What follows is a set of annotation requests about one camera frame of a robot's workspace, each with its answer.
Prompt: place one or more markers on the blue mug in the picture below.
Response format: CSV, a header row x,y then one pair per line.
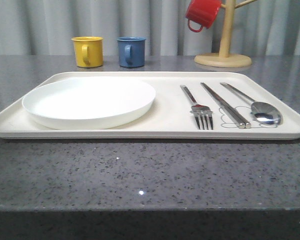
x,y
131,51

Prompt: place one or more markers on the silver metal fork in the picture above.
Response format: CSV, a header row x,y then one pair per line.
x,y
202,114

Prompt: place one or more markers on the wooden mug tree stand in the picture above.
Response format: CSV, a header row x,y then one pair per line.
x,y
224,58

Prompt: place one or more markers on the red mug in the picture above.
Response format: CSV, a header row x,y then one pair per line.
x,y
202,12

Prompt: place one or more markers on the white round plate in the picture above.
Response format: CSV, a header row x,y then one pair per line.
x,y
89,103

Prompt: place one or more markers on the silver metal spoon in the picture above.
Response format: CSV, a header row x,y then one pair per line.
x,y
262,112

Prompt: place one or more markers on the yellow mug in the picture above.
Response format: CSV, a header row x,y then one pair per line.
x,y
88,51

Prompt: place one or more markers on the silver metal chopstick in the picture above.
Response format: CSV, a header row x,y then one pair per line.
x,y
233,110
222,106

